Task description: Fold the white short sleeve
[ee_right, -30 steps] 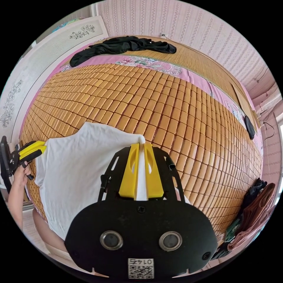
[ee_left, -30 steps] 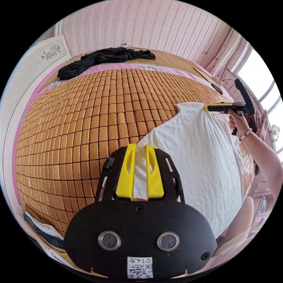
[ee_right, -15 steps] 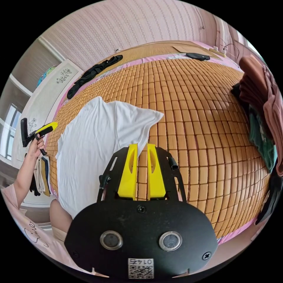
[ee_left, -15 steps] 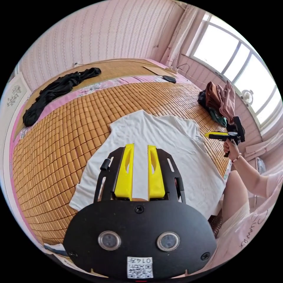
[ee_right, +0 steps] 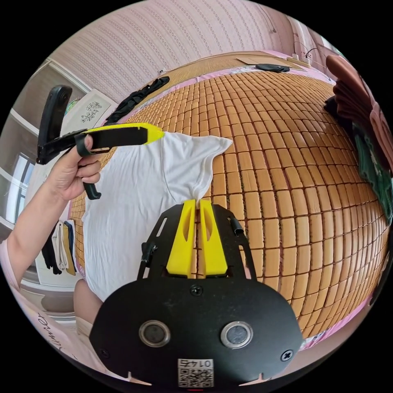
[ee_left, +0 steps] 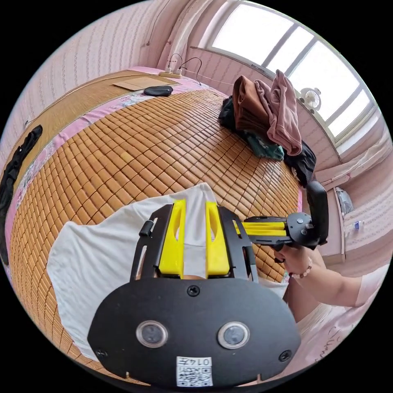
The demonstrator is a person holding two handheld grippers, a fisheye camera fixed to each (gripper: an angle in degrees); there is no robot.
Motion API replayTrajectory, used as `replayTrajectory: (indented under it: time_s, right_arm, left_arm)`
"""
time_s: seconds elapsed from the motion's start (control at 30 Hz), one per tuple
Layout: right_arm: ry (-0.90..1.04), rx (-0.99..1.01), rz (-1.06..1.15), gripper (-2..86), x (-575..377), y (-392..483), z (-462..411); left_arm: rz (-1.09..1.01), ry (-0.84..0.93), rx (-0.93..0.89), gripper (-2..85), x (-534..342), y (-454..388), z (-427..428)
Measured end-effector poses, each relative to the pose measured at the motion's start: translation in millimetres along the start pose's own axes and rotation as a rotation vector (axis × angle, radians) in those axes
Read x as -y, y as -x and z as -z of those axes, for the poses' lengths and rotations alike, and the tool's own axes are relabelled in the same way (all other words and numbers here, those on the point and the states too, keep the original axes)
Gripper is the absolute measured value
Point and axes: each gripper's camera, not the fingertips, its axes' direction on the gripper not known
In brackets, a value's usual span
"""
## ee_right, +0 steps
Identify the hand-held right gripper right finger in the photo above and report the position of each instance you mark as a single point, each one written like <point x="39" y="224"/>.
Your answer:
<point x="215" y="248"/>

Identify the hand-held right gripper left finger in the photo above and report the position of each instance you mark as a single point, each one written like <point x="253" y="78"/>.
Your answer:
<point x="181" y="245"/>

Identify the white short sleeve shirt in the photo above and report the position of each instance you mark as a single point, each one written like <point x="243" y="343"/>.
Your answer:
<point x="129" y="199"/>

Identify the person's left forearm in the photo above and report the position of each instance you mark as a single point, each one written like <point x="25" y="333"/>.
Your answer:
<point x="29" y="230"/>

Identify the person's left hand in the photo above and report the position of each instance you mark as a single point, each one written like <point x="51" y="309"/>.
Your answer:
<point x="69" y="175"/>

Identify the black garment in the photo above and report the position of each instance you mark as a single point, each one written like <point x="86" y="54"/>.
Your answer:
<point x="132" y="99"/>

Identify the white cupboard with flower print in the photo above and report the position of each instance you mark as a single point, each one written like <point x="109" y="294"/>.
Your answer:
<point x="93" y="107"/>

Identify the bed with woven mat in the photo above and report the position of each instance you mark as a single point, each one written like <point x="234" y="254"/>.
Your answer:
<point x="291" y="184"/>

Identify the person's body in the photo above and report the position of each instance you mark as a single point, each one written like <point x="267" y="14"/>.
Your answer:
<point x="84" y="304"/>

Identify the hanging clothes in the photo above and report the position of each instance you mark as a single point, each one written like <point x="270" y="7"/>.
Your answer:
<point x="61" y="248"/>

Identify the flat cardboard sheet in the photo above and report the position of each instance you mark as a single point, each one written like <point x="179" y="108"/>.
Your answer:
<point x="251" y="60"/>

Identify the small black cloth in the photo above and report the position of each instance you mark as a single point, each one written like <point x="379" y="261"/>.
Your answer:
<point x="272" y="67"/>

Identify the window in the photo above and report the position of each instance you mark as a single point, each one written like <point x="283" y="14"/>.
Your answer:
<point x="18" y="184"/>

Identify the pile of clothes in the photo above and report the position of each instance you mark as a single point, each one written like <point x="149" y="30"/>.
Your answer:
<point x="353" y="95"/>

